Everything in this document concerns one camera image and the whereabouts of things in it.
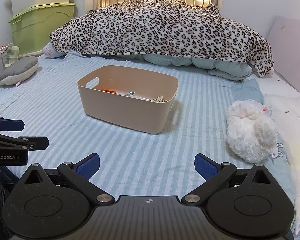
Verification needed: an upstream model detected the orange cloth pouch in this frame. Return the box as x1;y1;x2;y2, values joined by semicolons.
102;89;117;94

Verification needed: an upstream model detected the sunflower print scrunchie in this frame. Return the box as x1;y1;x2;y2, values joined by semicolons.
151;95;167;103

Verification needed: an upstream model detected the bag of dried herbs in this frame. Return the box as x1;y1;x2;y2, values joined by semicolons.
121;91;135;97

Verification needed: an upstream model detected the striped blue bed sheet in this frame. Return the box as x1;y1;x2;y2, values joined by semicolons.
0;49;297;233

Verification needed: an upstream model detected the white fluffy plush toy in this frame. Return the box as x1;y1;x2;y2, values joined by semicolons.
226;99;277;164

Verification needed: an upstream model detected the grey white plush cushion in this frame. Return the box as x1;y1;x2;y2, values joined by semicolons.
0;56;39;86

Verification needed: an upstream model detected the small cluttered side rack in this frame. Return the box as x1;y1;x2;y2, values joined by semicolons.
0;43;19;74

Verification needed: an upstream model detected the pink floral pillow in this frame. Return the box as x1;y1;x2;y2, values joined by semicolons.
42;42;65;59

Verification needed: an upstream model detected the beige plastic storage basket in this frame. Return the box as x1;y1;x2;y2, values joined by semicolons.
77;65;179;134

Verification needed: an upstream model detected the white printed pillow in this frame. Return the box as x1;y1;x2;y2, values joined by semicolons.
255;74;300;235

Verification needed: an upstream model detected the green plastic storage bin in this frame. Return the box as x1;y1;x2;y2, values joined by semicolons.
9;3;76;56

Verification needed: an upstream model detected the green quilted duvet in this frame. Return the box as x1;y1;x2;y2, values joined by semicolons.
119;54;253;81

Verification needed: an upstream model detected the leopard print blanket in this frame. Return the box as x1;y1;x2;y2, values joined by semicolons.
50;0;274;76

